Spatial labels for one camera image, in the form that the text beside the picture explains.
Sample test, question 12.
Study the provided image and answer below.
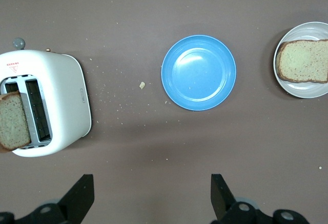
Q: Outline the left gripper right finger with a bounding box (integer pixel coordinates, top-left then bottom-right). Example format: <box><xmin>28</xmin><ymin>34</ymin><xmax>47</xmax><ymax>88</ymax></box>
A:
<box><xmin>211</xmin><ymin>173</ymin><xmax>259</xmax><ymax>224</ymax></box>

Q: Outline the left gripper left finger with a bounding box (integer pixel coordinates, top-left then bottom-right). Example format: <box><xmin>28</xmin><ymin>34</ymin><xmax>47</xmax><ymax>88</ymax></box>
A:
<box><xmin>15</xmin><ymin>174</ymin><xmax>95</xmax><ymax>224</ymax></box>

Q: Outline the brown bread slice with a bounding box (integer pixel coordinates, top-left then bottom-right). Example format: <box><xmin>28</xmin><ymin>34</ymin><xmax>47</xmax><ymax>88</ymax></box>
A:
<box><xmin>275</xmin><ymin>39</ymin><xmax>328</xmax><ymax>84</ymax></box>
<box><xmin>0</xmin><ymin>90</ymin><xmax>33</xmax><ymax>153</ymax></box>

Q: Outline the blue plate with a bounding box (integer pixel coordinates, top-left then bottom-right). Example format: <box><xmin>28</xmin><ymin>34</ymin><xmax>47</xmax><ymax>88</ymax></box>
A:
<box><xmin>160</xmin><ymin>34</ymin><xmax>237</xmax><ymax>111</ymax></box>

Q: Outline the beige plate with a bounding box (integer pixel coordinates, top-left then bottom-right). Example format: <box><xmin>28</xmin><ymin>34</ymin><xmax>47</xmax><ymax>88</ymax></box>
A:
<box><xmin>273</xmin><ymin>22</ymin><xmax>328</xmax><ymax>99</ymax></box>

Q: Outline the white toaster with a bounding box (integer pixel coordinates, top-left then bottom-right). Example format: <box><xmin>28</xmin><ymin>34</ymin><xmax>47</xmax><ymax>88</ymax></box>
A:
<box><xmin>0</xmin><ymin>37</ymin><xmax>92</xmax><ymax>158</ymax></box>

